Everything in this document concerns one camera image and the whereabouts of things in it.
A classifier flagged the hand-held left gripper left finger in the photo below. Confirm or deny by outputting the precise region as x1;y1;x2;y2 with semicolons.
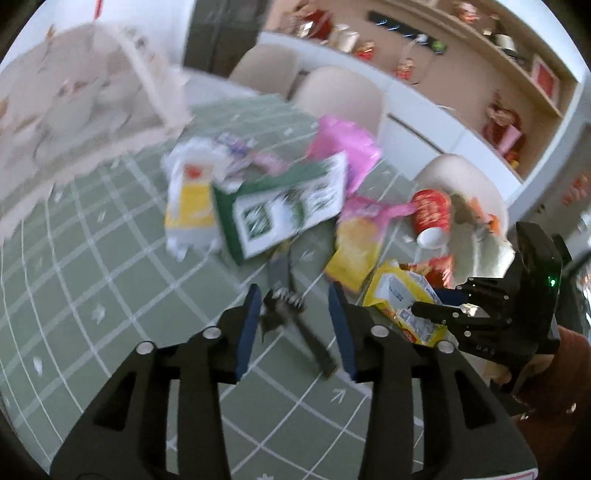
50;284;264;480

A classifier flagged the green checked tablecloth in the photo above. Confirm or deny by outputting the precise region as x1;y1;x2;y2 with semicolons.
0;95;490;480

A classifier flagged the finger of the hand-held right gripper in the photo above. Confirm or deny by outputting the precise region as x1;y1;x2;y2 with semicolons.
435;286;468;305
411;301;476;325

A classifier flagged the pink tube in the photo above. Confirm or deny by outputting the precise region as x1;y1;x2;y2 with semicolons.
501;128;523;154

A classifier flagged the yellow white snack bag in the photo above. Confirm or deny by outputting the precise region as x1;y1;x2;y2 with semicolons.
163;137;222;259

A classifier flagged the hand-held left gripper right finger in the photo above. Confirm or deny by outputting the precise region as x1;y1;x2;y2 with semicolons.
327;281;539;480

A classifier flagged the pink plastic bag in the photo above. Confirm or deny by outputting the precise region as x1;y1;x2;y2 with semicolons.
308;115;383;197

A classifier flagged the red snack wrapper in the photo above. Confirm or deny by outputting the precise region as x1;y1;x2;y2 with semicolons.
399;255;457;289

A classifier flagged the white round jar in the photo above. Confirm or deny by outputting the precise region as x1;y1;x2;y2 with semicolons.
331;24;360;52

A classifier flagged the red patterned paper cup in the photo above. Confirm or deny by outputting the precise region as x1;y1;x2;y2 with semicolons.
410;188;452;248

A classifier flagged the red framed box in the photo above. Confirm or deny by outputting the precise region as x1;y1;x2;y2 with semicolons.
530;54;561;101

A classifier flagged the yellow printed packet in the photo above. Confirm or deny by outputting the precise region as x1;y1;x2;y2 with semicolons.
362;260;450;348

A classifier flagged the green white carton box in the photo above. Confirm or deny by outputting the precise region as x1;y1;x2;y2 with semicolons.
211;151;348;266

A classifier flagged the purple white crumpled wrapper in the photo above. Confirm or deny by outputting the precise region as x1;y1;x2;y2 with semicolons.
216;131;289;181

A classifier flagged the person's right forearm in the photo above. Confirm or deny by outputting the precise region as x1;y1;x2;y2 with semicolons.
505;323;591;478

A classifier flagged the beige upholstered chair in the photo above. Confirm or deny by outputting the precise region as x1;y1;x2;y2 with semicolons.
414;154;509;259
290;66;387;139
228;43;302;100

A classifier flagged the black power strip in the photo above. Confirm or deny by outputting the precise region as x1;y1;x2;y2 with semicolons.
368;10;445;51

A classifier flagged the black wrapper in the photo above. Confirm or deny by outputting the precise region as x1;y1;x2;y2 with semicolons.
261;247;339;377

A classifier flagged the bin with pale plastic liner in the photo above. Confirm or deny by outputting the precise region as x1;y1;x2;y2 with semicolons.
449;193;515;278

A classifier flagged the dark grey tall cabinet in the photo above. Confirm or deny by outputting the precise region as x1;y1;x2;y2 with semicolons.
181;0;274;80

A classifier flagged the pink yellow snack packet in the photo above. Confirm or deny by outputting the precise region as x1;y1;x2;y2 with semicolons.
324;195;419;294

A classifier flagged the white low cabinet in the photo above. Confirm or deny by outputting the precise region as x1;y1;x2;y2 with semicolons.
256;30;591;232

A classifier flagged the wooden wall shelf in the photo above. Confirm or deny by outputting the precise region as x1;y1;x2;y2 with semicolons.
267;0;583;182

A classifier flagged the large red doll ornament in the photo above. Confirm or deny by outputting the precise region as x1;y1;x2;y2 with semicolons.
482;102;526;168

